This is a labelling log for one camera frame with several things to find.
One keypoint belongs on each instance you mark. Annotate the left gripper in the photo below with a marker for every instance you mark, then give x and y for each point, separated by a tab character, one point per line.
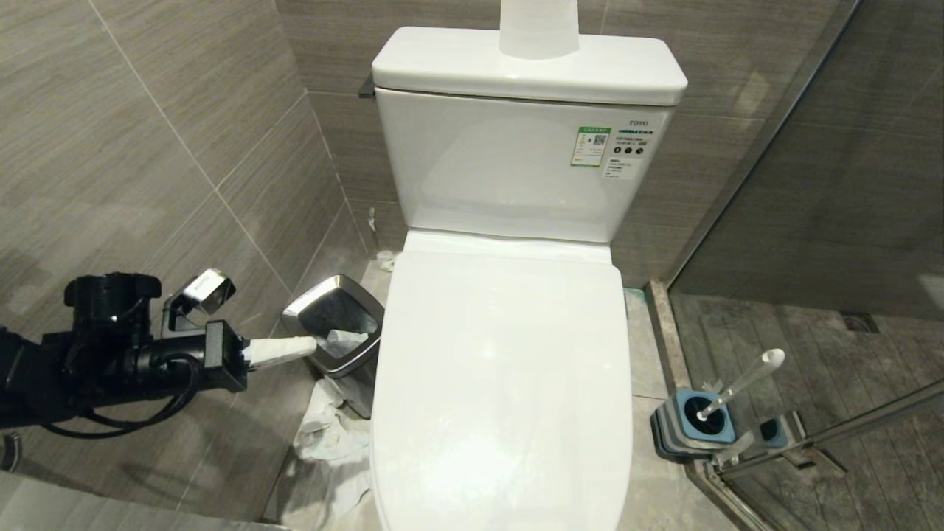
225	354

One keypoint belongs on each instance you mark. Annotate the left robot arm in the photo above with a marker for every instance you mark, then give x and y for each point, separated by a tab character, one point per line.
96	310

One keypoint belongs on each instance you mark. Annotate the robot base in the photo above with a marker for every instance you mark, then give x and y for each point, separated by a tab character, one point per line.
88	509

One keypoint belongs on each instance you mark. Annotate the white toilet seat lid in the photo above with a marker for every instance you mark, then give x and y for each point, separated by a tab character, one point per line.
501	383

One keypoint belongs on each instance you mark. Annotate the white toilet tank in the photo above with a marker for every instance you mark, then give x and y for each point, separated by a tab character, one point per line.
501	169

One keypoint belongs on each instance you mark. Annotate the white toilet tank lid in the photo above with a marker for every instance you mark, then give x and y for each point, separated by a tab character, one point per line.
472	66

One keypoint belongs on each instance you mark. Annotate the blue grey brush holder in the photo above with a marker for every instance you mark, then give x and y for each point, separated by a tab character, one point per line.
675	431

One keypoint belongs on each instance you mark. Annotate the white toilet brush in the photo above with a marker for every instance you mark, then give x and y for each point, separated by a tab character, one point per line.
745	380

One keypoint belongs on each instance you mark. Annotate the silver trash bin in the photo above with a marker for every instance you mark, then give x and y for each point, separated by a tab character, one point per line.
361	391

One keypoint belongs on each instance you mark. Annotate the crumpled white tissue paper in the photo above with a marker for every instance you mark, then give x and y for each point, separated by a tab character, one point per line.
332	450

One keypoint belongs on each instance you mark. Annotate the metal water supply valve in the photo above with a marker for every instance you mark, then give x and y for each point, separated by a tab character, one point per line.
373	225

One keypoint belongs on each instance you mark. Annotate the green white sticker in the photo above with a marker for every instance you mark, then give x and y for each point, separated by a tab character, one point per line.
590	146

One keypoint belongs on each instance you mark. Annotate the white cylindrical container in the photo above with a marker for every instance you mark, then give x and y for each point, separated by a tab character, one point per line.
538	29

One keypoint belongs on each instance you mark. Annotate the metal door bar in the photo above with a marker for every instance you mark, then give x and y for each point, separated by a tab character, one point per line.
848	428

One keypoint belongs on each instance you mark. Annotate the glass shower door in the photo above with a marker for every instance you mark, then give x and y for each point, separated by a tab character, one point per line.
833	184

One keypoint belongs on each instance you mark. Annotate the metal floor drain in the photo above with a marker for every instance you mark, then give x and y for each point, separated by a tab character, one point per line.
861	322

